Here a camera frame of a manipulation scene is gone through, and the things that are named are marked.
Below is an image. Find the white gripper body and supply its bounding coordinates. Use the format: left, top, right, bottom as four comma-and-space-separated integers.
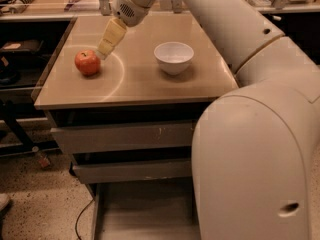
112, 0, 150, 27

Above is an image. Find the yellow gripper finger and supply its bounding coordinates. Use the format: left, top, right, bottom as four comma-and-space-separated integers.
96, 18, 127, 59

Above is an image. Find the red apple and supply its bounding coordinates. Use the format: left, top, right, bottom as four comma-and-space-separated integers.
74, 50, 101, 77

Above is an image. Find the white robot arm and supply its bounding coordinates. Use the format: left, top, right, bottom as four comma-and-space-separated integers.
98, 0, 320, 240

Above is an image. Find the grey drawer cabinet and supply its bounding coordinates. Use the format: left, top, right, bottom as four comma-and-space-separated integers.
30, 12, 240, 240

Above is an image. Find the grey top drawer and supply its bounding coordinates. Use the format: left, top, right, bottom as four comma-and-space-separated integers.
51, 121, 194, 154

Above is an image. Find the grey middle drawer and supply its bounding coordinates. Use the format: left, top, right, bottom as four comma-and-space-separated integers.
73, 158, 192, 184

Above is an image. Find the grey open bottom drawer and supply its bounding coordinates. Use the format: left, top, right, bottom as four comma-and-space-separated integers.
92, 177, 201, 240

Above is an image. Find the white ceramic bowl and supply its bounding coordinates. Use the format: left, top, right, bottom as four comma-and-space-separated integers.
154, 42, 194, 76

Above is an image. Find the black shelf box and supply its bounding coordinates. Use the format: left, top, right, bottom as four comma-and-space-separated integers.
0, 39, 43, 54

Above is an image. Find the black table leg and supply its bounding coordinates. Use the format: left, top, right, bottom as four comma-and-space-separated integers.
0, 102, 51, 168

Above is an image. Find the white sneaker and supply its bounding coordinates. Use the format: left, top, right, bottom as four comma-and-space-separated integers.
0, 193, 11, 212

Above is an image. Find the black floor cable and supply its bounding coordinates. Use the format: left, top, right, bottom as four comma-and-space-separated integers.
74, 197, 96, 240

